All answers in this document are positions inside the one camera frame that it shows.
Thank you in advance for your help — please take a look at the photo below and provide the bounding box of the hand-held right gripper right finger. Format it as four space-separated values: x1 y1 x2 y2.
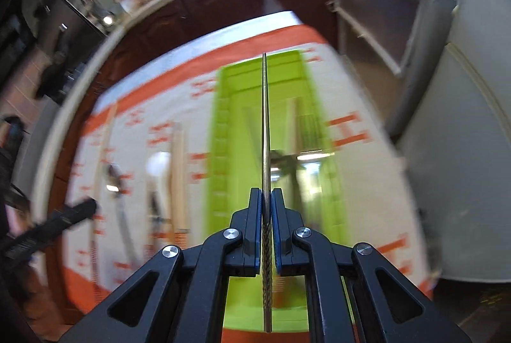
271 188 474 343

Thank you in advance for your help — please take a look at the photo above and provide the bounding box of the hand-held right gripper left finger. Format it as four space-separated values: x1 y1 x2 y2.
84 187 266 343

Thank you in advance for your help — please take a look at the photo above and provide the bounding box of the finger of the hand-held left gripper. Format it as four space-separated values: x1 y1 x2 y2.
0 198 98 261

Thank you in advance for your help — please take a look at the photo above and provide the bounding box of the large metal serving spoon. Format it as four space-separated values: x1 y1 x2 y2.
271 151 305 178

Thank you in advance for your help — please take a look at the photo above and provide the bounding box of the round metal spoon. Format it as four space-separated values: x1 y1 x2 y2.
104 163 140 268

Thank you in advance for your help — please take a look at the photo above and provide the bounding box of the light wooden chopstick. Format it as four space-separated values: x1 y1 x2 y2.
178 125 191 248
170 123 183 244

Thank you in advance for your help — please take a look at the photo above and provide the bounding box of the metal chopstick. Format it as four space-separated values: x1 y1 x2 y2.
261 52 274 333

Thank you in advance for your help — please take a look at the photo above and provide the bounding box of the green plastic utensil tray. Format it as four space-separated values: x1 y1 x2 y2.
205 50 349 343

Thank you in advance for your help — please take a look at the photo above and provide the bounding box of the white ceramic spoon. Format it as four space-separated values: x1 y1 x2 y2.
144 151 173 226

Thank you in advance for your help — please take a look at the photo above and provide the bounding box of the orange and cream printed blanket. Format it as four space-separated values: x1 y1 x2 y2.
62 24 437 343

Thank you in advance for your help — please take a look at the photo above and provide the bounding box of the grey refrigerator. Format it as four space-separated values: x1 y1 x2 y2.
389 0 511 285

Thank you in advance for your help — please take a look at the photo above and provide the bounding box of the small steel kettle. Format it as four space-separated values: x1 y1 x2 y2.
94 8 117 29

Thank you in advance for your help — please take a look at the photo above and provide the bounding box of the steel disinfection cabinet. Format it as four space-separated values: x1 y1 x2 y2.
325 0 460 77

